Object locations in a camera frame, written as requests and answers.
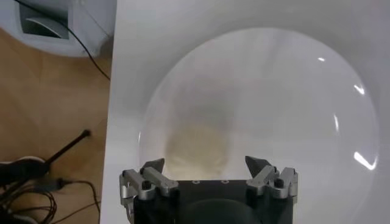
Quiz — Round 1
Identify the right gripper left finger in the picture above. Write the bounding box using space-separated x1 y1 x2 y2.
118 158 180 214

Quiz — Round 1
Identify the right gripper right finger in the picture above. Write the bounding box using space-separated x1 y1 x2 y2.
244 155 299 203

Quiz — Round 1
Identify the white steamed baozi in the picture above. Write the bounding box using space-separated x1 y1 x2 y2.
164 123 232 181

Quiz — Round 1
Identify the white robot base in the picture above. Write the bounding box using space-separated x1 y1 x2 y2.
0 0 117 58

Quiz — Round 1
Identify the white round plate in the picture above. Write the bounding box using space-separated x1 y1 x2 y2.
137 27 381 224

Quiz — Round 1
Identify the dark floor cable bundle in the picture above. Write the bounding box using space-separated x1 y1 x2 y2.
0 178 102 224

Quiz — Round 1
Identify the thin black cable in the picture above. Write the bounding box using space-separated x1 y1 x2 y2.
15 0 112 82

